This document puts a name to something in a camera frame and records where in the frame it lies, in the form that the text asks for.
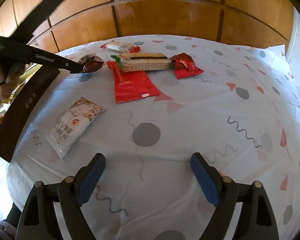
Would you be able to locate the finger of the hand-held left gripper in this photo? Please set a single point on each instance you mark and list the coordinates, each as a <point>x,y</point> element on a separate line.
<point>60,62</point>
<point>38,17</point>

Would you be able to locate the patterned white tablecloth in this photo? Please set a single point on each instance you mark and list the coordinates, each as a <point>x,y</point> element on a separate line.
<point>190,120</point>

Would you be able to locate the small red snack packet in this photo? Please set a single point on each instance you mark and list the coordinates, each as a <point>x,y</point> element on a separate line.
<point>187,71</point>

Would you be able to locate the long rice bar packet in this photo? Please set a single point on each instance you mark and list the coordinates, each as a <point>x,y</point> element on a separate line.
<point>121,46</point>

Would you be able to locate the clear wafer bar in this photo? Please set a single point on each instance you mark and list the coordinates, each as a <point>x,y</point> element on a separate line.
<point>145,62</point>

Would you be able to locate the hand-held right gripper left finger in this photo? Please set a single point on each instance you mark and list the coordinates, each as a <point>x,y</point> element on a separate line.
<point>90,180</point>

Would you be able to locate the person's left hand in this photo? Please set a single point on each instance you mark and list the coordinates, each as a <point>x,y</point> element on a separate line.
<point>7,87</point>

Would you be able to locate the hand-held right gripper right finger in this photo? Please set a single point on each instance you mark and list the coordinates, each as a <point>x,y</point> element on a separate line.
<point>205,180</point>

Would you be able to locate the white snack packet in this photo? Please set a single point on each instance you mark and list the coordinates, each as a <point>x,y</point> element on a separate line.
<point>72,127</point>

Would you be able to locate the gold tin box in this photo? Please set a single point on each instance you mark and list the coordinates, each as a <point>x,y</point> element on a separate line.
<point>17,115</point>

